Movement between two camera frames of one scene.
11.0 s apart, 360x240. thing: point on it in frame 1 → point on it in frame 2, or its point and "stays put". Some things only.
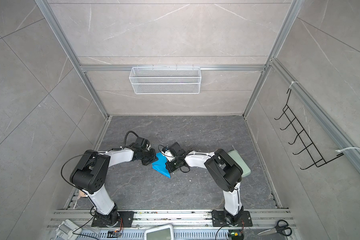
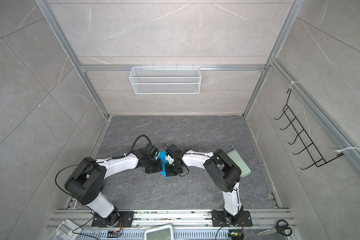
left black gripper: [154, 158] → [160, 168]
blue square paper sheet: [160, 165] stays put
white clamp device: [67, 230] stays put
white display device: [163, 232] stays put
